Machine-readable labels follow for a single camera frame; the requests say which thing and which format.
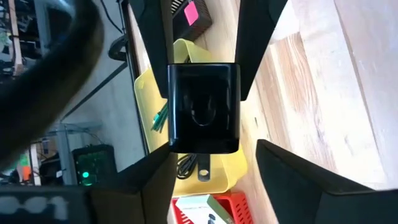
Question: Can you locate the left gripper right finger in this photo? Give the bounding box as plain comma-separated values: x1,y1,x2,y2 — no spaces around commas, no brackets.
256,139,398,224

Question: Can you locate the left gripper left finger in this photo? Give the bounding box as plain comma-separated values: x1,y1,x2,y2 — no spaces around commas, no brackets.
140,144,178,224

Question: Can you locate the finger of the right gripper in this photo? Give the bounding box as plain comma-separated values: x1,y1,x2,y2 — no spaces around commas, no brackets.
130,0,174,99
234,0,289,101

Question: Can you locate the pink cube charger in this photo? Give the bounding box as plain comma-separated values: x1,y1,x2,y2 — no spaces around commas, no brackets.
183,0,200,27

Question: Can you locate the green white Acer box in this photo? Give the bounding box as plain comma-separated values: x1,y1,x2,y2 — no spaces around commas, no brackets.
175,194,236,224

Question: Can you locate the black cube charger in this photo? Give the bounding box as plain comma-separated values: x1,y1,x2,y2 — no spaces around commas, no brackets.
167,63,242,182

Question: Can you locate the yellow translucent plastic bin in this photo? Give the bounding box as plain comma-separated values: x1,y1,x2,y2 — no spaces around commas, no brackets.
133,39,249,197

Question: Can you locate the black plastic basket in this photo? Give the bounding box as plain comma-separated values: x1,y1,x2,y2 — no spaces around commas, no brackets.
170,0,214,43

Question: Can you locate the red plastic basket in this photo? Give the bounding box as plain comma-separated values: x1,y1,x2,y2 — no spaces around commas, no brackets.
170,191,254,224

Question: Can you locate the black box with green light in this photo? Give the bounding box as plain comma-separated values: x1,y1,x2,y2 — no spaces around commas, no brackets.
72,144,118,187

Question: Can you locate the grey metal table leg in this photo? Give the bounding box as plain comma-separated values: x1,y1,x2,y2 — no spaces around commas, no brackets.
46,123,103,187

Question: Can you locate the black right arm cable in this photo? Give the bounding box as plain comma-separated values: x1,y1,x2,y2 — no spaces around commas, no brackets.
108,33,129,62

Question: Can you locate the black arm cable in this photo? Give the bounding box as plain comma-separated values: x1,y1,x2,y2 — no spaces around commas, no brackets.
0,0,105,170
108,33,129,62

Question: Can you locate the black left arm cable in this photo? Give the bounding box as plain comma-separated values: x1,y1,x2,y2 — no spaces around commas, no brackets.
0,0,105,170

